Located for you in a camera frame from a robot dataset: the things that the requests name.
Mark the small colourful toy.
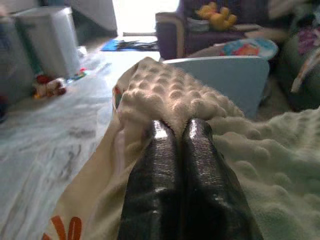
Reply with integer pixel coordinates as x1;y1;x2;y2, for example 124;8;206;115
65;69;88;84

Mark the grey green leather sofa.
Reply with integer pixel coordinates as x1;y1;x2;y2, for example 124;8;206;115
274;24;320;112

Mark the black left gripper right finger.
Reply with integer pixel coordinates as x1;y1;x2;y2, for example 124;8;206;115
181;117;265;240

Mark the light blue children's stool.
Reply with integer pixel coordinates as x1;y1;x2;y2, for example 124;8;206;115
161;55;271;121

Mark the yellow plush duck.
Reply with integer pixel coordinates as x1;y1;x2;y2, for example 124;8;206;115
195;1;238;31

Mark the red beige plush toy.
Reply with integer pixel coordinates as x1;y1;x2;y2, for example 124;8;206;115
31;74;68;99

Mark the purple armchair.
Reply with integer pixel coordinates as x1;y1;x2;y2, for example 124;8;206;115
154;0;252;61

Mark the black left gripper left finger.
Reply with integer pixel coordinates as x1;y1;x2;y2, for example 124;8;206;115
117;119;185;240

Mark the blue floor mat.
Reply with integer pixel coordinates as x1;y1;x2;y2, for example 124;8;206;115
100;38;161;53

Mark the white storage bin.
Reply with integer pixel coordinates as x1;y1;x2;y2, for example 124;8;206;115
15;5;81;79

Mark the colourful round cushion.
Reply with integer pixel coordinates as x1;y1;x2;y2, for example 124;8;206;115
219;36;279;61

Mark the cream bumpy pillow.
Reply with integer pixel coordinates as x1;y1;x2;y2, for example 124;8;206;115
41;56;320;240

